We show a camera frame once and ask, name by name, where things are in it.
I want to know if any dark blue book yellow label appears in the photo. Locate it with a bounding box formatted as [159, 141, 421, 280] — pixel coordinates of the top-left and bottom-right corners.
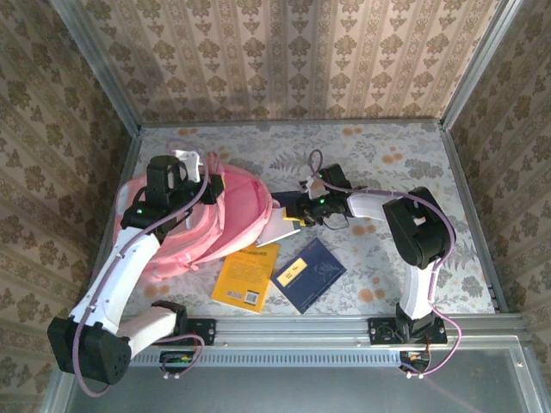
[269, 237, 348, 314]

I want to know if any pink backpack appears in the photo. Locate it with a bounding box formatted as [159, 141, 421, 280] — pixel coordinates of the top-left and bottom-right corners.
[115, 152, 275, 283]

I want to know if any yellow paperback book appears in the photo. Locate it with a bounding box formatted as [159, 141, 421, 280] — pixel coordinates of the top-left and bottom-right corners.
[210, 243, 281, 313]

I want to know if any floral table cover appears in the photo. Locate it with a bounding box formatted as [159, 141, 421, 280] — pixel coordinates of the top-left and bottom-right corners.
[96, 122, 496, 317]

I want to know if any grey metal panel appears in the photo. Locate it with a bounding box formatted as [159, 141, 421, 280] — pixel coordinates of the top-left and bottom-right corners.
[42, 339, 551, 413]

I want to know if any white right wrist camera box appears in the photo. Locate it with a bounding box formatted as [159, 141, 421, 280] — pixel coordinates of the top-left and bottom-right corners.
[299, 175, 327, 198]

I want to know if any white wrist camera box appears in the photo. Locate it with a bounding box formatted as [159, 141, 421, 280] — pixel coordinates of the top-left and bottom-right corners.
[299, 175, 327, 198]
[170, 148, 204, 185]

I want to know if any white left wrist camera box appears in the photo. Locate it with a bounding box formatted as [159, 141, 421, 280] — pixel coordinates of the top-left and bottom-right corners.
[170, 148, 204, 185]

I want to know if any aluminium table edge rail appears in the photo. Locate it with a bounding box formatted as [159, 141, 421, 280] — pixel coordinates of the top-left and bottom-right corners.
[438, 122, 516, 313]
[92, 126, 145, 280]

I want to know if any aluminium mounting rail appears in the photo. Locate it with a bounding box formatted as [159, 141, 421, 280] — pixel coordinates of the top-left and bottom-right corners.
[64, 312, 529, 345]

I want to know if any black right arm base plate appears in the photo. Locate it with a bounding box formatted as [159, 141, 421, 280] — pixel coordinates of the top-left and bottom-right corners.
[368, 317, 449, 345]

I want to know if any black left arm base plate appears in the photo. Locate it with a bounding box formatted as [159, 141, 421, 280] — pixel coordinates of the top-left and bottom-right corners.
[139, 317, 216, 346]

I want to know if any grey slotted cable duct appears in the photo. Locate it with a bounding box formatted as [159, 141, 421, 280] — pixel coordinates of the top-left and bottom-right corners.
[79, 348, 516, 367]

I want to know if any aluminium frame post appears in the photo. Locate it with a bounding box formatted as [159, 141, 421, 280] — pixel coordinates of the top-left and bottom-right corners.
[438, 0, 524, 130]
[50, 0, 143, 135]

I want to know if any black cable connector box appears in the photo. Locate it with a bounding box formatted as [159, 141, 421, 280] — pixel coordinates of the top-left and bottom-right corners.
[158, 350, 195, 374]
[399, 350, 432, 374]

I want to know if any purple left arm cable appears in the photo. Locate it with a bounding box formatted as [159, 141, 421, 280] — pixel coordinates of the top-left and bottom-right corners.
[71, 138, 212, 397]

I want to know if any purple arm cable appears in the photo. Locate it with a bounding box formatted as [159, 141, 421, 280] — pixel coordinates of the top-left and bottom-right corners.
[307, 149, 464, 379]
[71, 138, 212, 397]

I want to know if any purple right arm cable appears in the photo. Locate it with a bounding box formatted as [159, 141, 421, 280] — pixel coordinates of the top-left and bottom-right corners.
[307, 149, 464, 379]

